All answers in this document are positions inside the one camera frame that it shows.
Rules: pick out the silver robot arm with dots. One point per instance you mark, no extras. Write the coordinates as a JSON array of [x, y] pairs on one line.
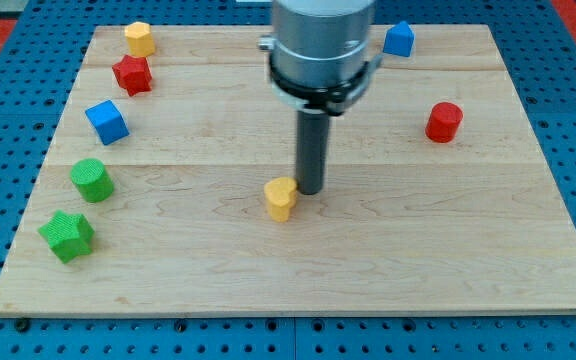
[[317, 53]]

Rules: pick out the wooden board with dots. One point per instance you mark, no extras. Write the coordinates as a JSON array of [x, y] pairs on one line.
[[404, 226]]

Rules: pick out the yellow heart block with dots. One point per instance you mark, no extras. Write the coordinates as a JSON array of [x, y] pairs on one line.
[[281, 196]]

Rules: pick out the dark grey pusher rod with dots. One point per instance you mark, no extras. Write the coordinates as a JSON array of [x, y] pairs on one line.
[[311, 151]]

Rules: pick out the red cylinder block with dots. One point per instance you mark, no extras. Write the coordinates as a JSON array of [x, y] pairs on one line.
[[444, 121]]

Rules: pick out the blue triangular block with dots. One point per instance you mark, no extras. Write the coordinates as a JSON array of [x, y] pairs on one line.
[[399, 40]]

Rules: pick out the red star block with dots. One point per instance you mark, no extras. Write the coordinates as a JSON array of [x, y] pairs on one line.
[[133, 74]]

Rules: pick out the blue cube block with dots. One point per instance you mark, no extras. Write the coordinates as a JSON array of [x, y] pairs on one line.
[[107, 121]]

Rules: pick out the green cylinder block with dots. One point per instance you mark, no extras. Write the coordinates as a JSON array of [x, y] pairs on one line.
[[91, 179]]

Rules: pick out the yellow hexagon block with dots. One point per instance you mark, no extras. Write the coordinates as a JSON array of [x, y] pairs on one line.
[[139, 39]]

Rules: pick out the green star block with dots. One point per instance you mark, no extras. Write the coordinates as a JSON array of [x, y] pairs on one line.
[[68, 235]]

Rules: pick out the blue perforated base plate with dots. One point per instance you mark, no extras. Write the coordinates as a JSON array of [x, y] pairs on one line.
[[42, 44]]

